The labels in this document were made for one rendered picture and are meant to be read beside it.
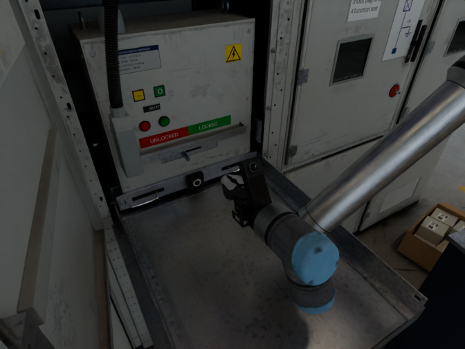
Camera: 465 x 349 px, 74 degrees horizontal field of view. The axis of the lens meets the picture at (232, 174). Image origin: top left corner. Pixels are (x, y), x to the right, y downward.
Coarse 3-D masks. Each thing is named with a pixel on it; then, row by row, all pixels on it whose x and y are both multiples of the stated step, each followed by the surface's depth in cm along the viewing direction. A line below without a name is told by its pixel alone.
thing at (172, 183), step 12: (240, 156) 117; (252, 156) 120; (204, 168) 111; (216, 168) 114; (168, 180) 106; (180, 180) 108; (204, 180) 114; (120, 192) 101; (132, 192) 101; (144, 192) 103; (168, 192) 108; (120, 204) 101
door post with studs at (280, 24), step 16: (272, 0) 90; (288, 0) 89; (272, 16) 89; (288, 16) 91; (272, 32) 92; (288, 32) 94; (272, 48) 95; (272, 64) 98; (272, 80) 102; (272, 96) 105; (272, 112) 109; (272, 128) 113; (272, 144) 118; (272, 160) 123
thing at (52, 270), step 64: (0, 0) 47; (0, 64) 41; (0, 128) 43; (64, 128) 76; (0, 192) 39; (64, 192) 71; (0, 256) 35; (64, 256) 59; (0, 320) 28; (64, 320) 51
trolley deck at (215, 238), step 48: (144, 240) 95; (192, 240) 95; (240, 240) 95; (144, 288) 82; (192, 288) 82; (240, 288) 82; (288, 288) 82; (336, 288) 82; (192, 336) 72; (240, 336) 72; (288, 336) 72; (336, 336) 72; (384, 336) 72
